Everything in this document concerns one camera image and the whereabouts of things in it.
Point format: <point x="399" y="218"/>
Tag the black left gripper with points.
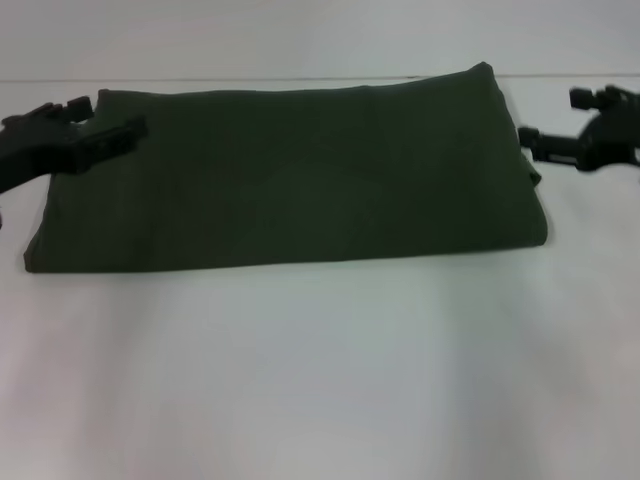
<point x="30" y="145"/>

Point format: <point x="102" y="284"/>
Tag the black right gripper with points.
<point x="617" y="140"/>

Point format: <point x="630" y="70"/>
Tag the dark green FREE! shirt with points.
<point x="300" y="175"/>

